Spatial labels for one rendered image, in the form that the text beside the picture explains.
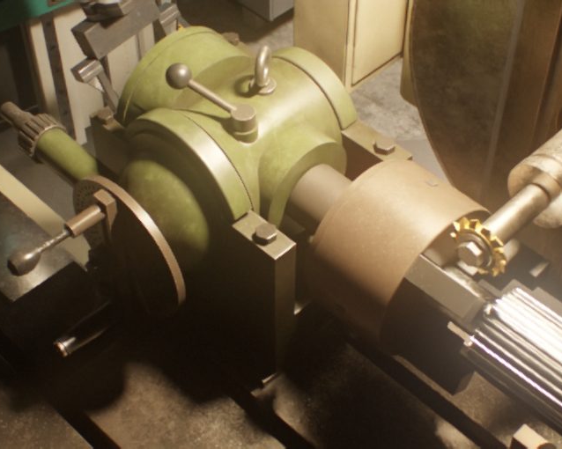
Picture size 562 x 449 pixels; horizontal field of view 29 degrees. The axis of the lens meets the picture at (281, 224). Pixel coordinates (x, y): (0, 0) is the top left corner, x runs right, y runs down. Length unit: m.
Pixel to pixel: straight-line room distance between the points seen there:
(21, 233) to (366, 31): 0.73
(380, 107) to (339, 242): 2.05
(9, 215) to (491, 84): 0.94
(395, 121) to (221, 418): 1.92
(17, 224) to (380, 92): 1.56
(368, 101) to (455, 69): 1.86
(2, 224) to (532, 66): 1.02
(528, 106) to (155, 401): 0.56
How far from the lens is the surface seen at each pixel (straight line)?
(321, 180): 1.24
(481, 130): 1.37
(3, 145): 2.68
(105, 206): 1.18
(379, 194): 1.15
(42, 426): 1.35
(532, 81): 1.26
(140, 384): 1.37
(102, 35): 1.74
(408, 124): 3.14
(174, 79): 1.23
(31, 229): 1.91
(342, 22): 1.47
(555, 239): 1.37
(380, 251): 1.12
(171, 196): 1.21
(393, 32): 1.55
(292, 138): 1.24
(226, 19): 3.48
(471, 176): 1.43
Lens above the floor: 2.13
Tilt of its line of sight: 48 degrees down
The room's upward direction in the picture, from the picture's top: straight up
